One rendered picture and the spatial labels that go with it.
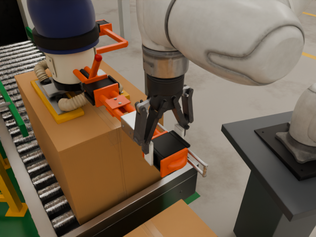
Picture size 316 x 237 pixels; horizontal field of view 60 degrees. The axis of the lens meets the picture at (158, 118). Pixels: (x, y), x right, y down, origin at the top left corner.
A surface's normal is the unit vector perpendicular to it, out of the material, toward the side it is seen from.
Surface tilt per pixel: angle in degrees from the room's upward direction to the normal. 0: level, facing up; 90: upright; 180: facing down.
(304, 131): 93
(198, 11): 54
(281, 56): 92
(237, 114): 0
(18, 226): 0
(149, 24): 96
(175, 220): 0
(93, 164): 90
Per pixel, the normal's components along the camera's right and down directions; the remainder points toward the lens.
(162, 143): 0.00, -0.80
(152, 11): -0.80, 0.29
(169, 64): 0.13, 0.59
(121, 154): 0.57, 0.49
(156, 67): -0.41, 0.55
